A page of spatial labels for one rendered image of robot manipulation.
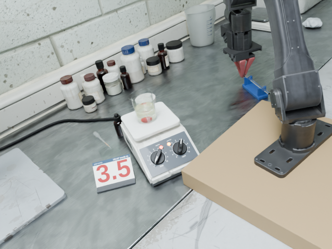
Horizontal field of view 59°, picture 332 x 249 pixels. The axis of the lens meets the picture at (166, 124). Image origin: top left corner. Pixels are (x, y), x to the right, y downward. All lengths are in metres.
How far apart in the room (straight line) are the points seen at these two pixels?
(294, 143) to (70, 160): 0.55
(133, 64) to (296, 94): 0.65
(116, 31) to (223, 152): 0.75
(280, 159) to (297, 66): 0.18
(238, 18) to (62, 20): 0.59
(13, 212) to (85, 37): 0.68
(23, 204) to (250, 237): 0.49
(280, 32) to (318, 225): 0.35
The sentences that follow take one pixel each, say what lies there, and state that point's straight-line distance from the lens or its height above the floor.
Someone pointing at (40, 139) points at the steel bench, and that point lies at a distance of 0.97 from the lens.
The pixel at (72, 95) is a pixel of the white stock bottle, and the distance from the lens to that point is 1.04.
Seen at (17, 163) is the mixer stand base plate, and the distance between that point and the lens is 0.90.
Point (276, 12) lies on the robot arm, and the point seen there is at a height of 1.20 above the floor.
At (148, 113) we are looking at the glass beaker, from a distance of 0.69.
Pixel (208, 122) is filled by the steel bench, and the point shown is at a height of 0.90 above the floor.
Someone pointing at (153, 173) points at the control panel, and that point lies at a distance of 0.65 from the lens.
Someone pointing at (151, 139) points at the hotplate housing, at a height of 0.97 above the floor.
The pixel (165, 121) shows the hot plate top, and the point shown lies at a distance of 0.70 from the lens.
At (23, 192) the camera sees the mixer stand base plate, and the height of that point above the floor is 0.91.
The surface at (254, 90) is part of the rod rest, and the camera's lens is 0.95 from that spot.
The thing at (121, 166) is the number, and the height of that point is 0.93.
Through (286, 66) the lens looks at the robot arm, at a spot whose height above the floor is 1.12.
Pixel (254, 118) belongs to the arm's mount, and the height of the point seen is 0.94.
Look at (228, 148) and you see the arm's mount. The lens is 0.67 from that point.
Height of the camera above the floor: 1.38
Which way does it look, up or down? 34 degrees down
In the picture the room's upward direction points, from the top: 12 degrees counter-clockwise
